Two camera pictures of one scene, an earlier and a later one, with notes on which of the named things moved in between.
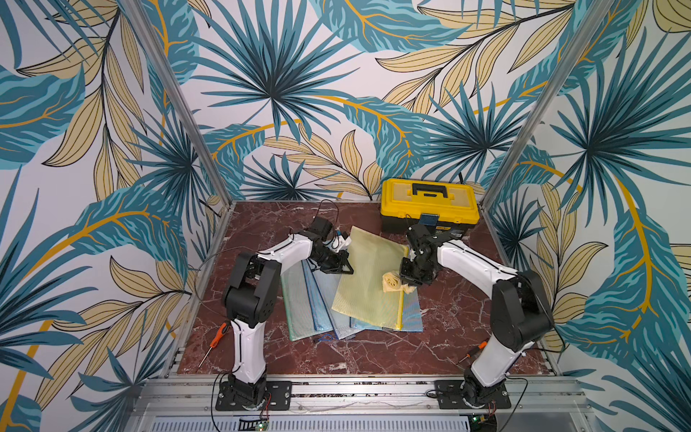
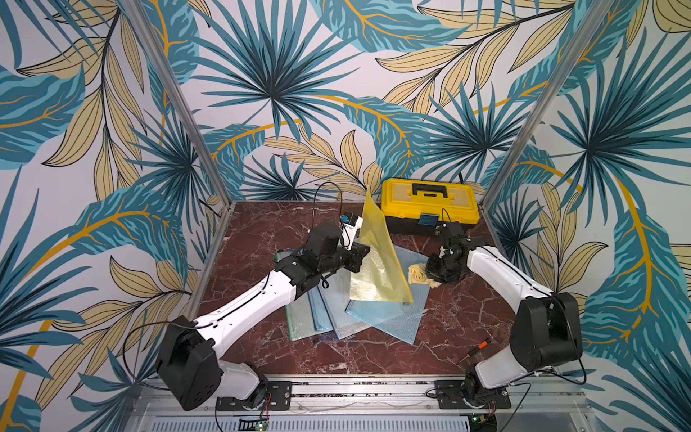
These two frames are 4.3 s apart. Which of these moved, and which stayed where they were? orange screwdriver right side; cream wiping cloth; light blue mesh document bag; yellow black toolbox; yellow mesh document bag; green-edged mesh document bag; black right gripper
Moved: yellow mesh document bag; black right gripper; cream wiping cloth
Stayed: orange screwdriver right side; light blue mesh document bag; yellow black toolbox; green-edged mesh document bag
